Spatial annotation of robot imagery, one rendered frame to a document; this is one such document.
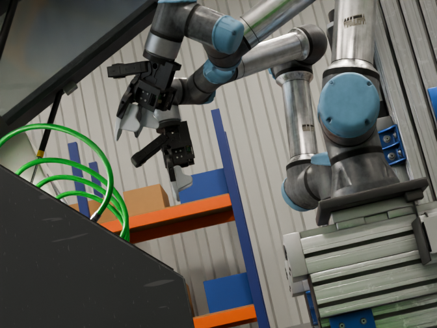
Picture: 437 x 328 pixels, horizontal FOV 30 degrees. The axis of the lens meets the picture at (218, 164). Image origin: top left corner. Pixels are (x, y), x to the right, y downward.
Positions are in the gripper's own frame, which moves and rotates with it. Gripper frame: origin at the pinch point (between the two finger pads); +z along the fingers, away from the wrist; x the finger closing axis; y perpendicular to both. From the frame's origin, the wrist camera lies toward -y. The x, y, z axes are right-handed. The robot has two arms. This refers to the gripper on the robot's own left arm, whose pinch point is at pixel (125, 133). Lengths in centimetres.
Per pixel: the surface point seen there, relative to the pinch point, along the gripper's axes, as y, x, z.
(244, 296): -116, 472, 259
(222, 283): -138, 466, 256
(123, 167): -328, 563, 247
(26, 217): 0.8, -27.8, 15.9
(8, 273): 4.2, -33.0, 25.7
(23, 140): -52, 32, 29
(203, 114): -286, 618, 170
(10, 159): -51, 28, 35
